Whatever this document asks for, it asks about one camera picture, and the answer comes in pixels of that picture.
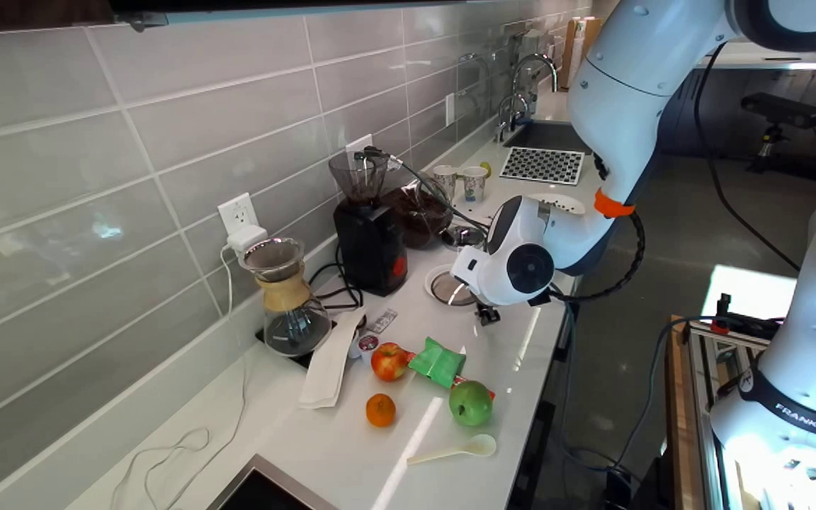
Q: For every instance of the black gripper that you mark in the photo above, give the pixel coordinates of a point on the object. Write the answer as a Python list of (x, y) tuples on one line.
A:
[(488, 313)]

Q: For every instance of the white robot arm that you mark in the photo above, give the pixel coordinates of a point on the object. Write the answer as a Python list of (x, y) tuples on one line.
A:
[(626, 76)]

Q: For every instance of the small white plate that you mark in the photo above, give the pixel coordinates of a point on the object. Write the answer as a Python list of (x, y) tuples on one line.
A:
[(448, 290)]

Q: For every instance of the green apple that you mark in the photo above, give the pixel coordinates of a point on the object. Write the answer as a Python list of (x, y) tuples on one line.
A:
[(472, 402)]

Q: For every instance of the glass jar of coffee beans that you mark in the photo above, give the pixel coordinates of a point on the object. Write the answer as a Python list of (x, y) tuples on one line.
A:
[(420, 214)]

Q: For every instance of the white plastic spoon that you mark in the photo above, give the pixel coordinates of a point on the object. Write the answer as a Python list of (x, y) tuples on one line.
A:
[(473, 445)]

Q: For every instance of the small orange fruit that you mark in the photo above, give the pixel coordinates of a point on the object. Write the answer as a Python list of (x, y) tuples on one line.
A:
[(380, 411)]

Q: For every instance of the white folded cloth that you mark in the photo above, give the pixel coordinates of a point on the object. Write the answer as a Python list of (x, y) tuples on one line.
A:
[(325, 378)]

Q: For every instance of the white wall outlet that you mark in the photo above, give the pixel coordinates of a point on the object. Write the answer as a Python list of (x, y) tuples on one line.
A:
[(240, 218)]

